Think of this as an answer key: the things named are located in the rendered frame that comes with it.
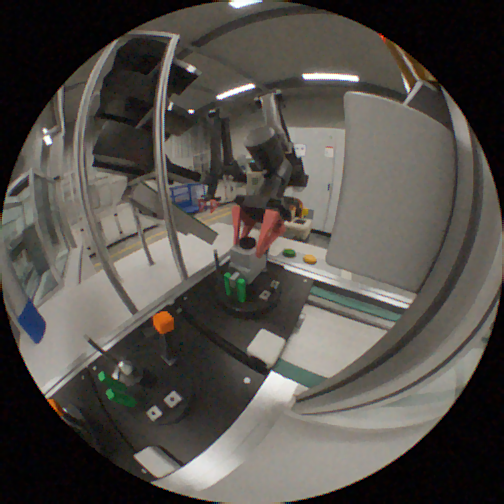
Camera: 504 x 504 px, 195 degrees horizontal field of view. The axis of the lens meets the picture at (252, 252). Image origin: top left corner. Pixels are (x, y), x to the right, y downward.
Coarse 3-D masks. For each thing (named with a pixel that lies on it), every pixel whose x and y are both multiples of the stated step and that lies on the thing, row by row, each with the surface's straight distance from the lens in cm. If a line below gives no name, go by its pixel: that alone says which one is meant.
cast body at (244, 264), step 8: (240, 240) 25; (248, 240) 25; (232, 248) 25; (240, 248) 25; (248, 248) 24; (256, 248) 25; (232, 256) 25; (240, 256) 24; (248, 256) 23; (264, 256) 28; (232, 264) 26; (240, 264) 25; (248, 264) 24; (256, 264) 26; (264, 264) 29; (232, 272) 27; (240, 272) 25; (248, 272) 24; (256, 272) 27; (232, 280) 25; (248, 280) 25
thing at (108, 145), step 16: (112, 128) 40; (128, 128) 40; (96, 144) 39; (112, 144) 39; (128, 144) 38; (144, 144) 39; (112, 160) 42; (128, 160) 38; (144, 160) 38; (176, 176) 42; (192, 176) 41
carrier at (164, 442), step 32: (128, 352) 30; (160, 352) 26; (192, 352) 27; (224, 352) 25; (96, 384) 35; (128, 384) 28; (160, 384) 25; (192, 384) 23; (224, 384) 24; (256, 384) 24; (128, 416) 30; (160, 416) 23; (192, 416) 25; (224, 416) 24; (160, 448) 28; (192, 448) 26
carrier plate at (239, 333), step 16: (224, 272) 38; (272, 272) 38; (288, 272) 39; (192, 288) 36; (208, 288) 35; (288, 288) 34; (304, 288) 35; (176, 304) 36; (192, 304) 32; (208, 304) 31; (288, 304) 31; (304, 304) 33; (208, 320) 29; (224, 320) 28; (240, 320) 28; (256, 320) 28; (272, 320) 28; (288, 320) 29; (224, 336) 27; (240, 336) 26; (288, 336) 27; (240, 352) 26
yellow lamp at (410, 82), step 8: (384, 40) 13; (392, 48) 12; (400, 48) 11; (400, 56) 11; (408, 56) 10; (400, 64) 11; (408, 64) 10; (416, 64) 10; (400, 72) 12; (408, 72) 10; (416, 72) 10; (424, 72) 9; (408, 80) 10; (416, 80) 9; (432, 80) 9; (408, 88) 10; (440, 88) 9
